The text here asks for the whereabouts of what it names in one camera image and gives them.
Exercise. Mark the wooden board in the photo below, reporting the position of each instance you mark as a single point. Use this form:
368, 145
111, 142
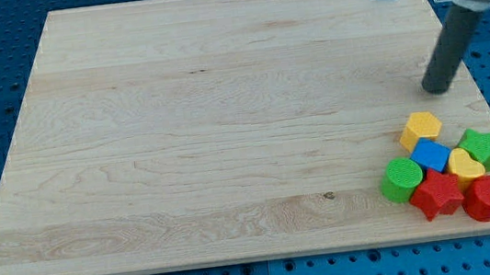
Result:
168, 135

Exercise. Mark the green cylinder block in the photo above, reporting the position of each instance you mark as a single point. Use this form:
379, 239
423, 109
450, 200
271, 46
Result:
401, 178

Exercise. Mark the yellow hexagon block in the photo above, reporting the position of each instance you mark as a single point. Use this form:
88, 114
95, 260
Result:
420, 125

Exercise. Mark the blue cube block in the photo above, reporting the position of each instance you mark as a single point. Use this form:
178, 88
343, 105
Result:
431, 155

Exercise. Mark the red star block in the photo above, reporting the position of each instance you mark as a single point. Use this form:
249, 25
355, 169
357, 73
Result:
437, 195

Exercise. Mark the yellow heart block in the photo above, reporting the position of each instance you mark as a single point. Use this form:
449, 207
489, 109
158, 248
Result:
464, 167

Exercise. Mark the green star block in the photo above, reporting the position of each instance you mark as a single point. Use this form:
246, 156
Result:
477, 144

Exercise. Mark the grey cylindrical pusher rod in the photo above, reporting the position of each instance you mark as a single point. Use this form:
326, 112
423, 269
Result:
454, 39

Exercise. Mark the red cylinder block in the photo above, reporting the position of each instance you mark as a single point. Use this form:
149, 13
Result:
477, 200

